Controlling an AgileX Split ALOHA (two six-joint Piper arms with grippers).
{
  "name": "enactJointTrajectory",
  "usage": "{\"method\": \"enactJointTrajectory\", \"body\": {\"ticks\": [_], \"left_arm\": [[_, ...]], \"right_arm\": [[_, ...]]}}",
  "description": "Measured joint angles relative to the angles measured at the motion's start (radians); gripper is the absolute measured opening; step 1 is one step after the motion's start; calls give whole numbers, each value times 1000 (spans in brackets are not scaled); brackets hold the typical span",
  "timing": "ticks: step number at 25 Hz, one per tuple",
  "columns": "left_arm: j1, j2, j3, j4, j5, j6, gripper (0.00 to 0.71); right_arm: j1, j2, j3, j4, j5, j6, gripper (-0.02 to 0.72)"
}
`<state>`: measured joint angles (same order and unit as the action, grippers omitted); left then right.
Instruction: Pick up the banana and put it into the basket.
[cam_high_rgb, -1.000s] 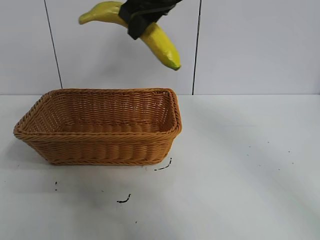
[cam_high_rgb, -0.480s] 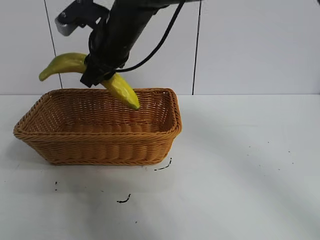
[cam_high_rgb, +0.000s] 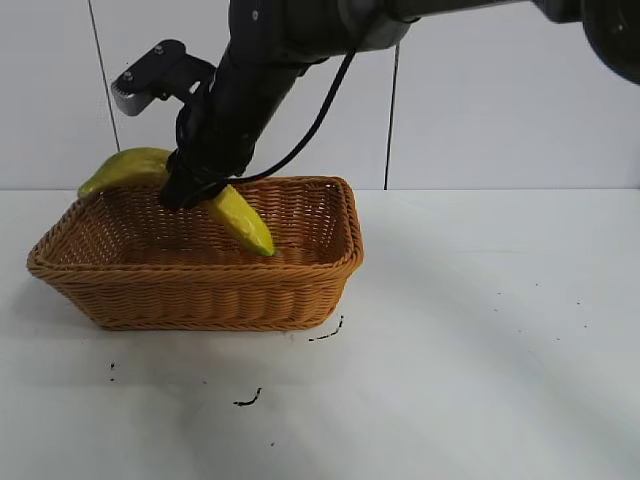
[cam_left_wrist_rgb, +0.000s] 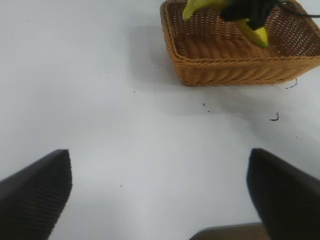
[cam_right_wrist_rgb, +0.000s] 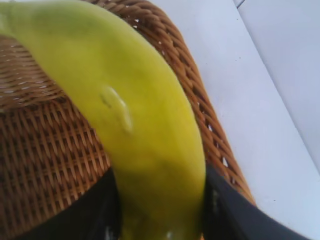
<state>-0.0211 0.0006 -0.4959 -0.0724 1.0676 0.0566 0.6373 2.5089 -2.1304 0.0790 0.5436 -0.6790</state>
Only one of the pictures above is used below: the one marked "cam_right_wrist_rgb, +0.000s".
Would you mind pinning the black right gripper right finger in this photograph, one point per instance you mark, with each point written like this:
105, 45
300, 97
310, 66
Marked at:
240, 215

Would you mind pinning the yellow banana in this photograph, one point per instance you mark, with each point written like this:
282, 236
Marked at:
140, 120

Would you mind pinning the brown woven wicker basket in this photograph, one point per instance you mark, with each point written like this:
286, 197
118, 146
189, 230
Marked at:
50, 150

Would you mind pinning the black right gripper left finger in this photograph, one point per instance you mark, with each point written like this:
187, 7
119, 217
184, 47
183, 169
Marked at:
82, 215

